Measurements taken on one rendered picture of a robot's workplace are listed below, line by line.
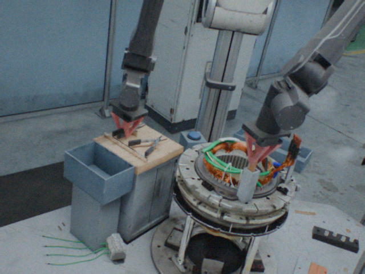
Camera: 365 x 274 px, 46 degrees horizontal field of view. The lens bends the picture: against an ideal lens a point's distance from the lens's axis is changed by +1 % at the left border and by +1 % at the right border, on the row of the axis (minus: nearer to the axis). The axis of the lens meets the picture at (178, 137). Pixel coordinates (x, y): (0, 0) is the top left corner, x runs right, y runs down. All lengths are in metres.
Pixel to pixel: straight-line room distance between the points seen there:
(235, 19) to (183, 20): 1.91
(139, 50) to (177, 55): 2.30
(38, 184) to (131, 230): 1.61
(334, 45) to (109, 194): 0.65
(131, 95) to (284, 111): 0.43
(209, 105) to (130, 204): 0.52
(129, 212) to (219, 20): 0.67
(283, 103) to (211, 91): 0.71
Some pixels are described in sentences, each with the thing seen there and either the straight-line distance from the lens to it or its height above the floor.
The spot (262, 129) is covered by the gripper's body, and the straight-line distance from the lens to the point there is 0.96.
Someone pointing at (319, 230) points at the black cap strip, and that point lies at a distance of 1.59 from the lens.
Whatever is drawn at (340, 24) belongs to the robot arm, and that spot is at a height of 1.55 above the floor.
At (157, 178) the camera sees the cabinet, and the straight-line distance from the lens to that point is 1.29.
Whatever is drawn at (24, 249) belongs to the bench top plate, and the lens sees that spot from 1.33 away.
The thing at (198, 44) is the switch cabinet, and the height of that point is 0.78.
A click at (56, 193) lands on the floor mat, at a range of 2.79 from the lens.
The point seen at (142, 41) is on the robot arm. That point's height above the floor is 1.39.
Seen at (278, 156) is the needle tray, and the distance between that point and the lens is 1.42.
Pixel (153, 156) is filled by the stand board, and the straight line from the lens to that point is 1.23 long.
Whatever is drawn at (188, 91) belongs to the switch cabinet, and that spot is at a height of 0.39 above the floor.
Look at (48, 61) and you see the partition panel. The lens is 3.34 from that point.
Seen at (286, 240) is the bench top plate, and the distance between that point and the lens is 1.53.
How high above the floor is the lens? 1.71
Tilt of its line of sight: 28 degrees down
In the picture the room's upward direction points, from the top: 11 degrees clockwise
